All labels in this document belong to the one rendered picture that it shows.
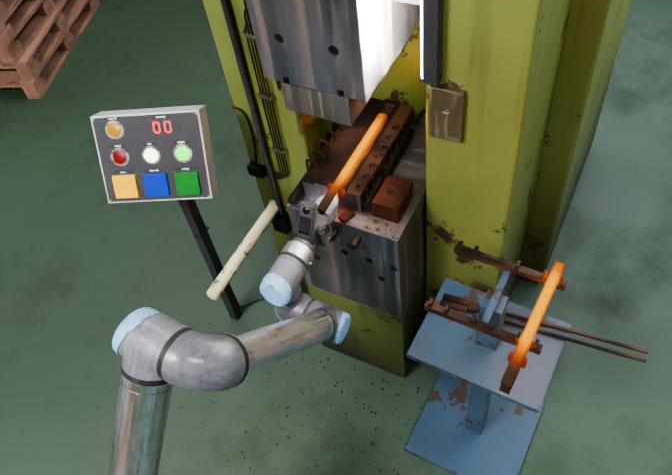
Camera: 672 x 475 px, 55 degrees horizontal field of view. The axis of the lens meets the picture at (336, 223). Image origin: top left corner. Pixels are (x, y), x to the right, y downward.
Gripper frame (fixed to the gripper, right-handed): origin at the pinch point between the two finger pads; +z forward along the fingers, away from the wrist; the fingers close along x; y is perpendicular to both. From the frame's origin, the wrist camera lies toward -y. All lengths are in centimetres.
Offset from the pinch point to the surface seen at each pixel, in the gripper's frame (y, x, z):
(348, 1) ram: -64, 10, 4
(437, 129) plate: -21.4, 27.0, 15.4
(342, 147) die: 1.4, -6.5, 19.8
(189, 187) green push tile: -0.1, -43.1, -13.5
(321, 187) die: 2.3, -5.5, 3.0
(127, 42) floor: 102, -240, 144
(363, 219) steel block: 8.6, 9.2, 0.7
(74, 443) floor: 99, -87, -83
